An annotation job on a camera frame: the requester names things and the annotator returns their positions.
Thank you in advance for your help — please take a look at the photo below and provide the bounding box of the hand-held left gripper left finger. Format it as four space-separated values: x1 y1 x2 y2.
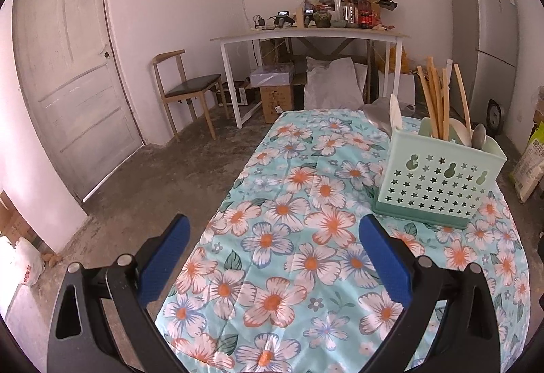
47 214 190 373

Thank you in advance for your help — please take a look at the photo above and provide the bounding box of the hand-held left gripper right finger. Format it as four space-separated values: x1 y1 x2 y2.
359 214 502 373

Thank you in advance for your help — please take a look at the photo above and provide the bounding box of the green star-cutout utensil holder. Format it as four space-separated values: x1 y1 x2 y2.
373 116 508 230

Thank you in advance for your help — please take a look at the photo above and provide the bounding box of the white rice spoon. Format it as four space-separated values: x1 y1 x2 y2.
389 94 403 131

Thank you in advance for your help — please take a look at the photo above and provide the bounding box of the small metal spoon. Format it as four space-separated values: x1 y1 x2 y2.
471 123 488 152

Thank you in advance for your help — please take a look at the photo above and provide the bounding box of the bundle of wooden chopsticks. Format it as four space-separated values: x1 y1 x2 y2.
416 56 472 142

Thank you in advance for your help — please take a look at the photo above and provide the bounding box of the floral turquoise blanket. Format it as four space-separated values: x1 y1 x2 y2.
155 107 532 373

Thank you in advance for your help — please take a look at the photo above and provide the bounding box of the white plastic bag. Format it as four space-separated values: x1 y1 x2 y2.
7 236 46 288

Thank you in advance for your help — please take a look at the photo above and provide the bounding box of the worn cardboard box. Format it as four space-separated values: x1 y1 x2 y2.
0 190 37 248

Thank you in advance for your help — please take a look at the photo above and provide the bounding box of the yellow-green rice sack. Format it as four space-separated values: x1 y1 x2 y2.
511 122 544 204

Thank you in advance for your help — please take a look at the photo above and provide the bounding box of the wooden chair with dark seat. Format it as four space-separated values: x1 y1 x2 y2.
153 49 230 142

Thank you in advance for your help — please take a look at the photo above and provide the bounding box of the small toaster oven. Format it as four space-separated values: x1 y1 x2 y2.
216 85 250 107

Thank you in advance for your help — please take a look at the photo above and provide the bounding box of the round black appliance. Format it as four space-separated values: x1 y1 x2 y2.
486 98 505 132

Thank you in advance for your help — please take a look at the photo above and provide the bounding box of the white pillow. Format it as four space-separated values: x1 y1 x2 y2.
303 56 370 111

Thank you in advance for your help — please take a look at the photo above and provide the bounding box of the brown cardboard box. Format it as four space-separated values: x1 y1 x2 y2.
259 84 295 124

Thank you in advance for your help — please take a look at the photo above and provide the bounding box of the yellow plastic bag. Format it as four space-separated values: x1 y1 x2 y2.
385 47 409 74

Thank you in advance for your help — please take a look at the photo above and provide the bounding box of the white panel door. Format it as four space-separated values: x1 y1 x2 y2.
13 0 143 204

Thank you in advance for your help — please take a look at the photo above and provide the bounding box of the flat white box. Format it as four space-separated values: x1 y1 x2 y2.
249 64 295 88

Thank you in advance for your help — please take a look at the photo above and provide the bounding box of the open cardboard box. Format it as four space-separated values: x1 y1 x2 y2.
532 88 544 124

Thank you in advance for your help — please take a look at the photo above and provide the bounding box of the white desk with wooden top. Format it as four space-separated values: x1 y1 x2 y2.
210 25 412 129

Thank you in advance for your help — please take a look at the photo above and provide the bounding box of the dark red-label bottle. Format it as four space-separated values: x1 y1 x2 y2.
357 0 372 30

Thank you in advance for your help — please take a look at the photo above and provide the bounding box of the silver refrigerator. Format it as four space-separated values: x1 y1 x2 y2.
448 0 520 136

